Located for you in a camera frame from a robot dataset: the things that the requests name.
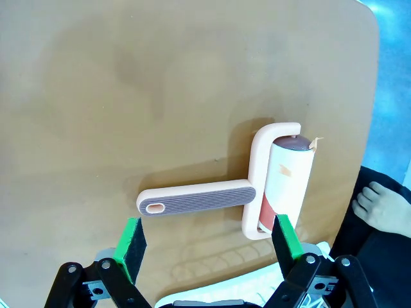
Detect pink lint roller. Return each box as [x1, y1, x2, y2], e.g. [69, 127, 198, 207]
[136, 122, 317, 241]

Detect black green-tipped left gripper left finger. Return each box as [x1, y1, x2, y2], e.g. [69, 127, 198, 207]
[44, 217, 152, 308]

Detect white wire dish rack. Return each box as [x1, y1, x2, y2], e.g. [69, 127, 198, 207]
[153, 241, 338, 308]

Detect person's left hand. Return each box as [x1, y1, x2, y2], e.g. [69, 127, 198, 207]
[351, 181, 411, 239]

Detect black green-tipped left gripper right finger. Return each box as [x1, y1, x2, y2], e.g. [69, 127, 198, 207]
[266, 214, 380, 308]

